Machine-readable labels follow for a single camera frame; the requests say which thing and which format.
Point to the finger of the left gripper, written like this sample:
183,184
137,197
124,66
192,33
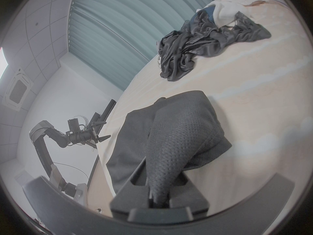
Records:
102,138
97,124

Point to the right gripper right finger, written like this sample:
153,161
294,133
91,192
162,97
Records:
193,197

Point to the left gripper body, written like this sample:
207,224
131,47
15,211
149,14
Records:
90,135

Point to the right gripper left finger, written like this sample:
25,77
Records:
129,194

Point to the black shorts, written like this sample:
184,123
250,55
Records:
176,136

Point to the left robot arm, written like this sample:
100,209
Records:
42,146

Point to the bed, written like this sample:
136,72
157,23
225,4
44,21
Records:
256,94

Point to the pile of clothes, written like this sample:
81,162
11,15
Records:
225,16

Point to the blue-green curtain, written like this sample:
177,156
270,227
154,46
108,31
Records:
105,52
146,11

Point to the ceiling air conditioner vent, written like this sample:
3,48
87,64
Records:
18,89

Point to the black shiny garment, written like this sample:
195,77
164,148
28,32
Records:
178,55

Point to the ceiling light panel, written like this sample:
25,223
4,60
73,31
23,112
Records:
3,62

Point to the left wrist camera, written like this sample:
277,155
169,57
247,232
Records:
73,125

